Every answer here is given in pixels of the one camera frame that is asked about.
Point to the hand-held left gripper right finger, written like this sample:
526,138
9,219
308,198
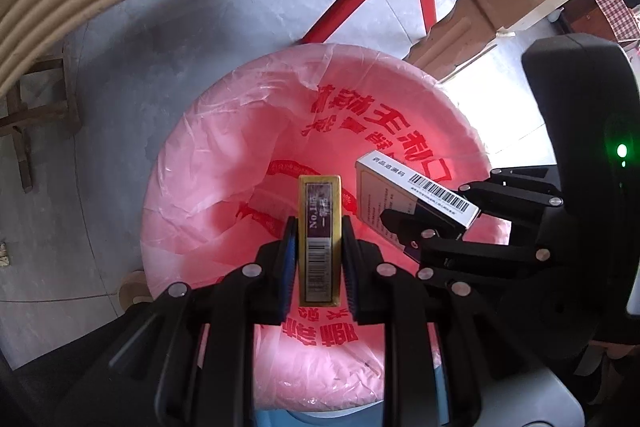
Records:
350,274

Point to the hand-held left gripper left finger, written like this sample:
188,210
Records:
287,269

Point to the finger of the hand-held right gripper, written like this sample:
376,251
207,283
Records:
520,202
490,252

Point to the gold cigarette box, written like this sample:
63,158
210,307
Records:
320,232

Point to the white cardboard box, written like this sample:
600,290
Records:
400,187

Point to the pink plastic bin bag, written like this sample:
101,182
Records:
215,187

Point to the light blue bin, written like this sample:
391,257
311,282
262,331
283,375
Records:
280,418

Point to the red checked cloth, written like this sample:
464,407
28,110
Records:
617,12

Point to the tan rounded object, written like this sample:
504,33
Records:
132,289

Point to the wooden stool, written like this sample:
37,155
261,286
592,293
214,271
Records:
35,112

